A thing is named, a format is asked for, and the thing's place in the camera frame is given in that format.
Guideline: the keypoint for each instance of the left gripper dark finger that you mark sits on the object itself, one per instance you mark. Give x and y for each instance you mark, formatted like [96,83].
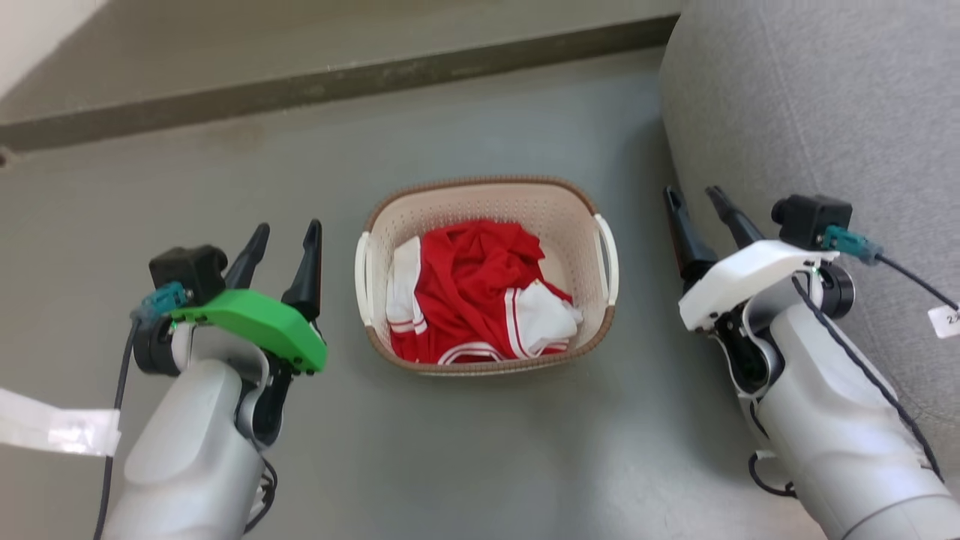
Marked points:
[307,270]
[251,259]

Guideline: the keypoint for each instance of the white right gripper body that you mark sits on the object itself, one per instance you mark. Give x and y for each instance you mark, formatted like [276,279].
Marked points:
[750,274]

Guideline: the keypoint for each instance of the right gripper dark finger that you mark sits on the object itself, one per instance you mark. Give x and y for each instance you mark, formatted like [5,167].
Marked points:
[739,221]
[686,244]

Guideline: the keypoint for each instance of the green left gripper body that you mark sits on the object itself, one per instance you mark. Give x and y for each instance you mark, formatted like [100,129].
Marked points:
[262,322]

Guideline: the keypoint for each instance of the beige perforated laundry basket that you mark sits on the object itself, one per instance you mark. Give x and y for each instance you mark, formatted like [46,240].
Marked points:
[480,199]

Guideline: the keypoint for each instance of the grey fabric sofa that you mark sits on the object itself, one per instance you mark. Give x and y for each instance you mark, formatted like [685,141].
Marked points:
[825,112]

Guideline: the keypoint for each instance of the red and white garment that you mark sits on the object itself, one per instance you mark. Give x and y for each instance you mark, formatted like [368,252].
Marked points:
[465,285]

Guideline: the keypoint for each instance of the white tape strip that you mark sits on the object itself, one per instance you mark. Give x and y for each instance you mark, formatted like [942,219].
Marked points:
[56,427]

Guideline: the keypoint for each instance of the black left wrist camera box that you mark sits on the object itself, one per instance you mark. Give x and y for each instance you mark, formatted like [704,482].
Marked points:
[187,270]

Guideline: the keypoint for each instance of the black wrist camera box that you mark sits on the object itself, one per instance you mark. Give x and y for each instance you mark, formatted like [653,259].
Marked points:
[187,270]
[810,217]

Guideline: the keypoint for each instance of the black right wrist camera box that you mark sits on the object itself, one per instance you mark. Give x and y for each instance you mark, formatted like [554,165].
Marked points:
[810,217]

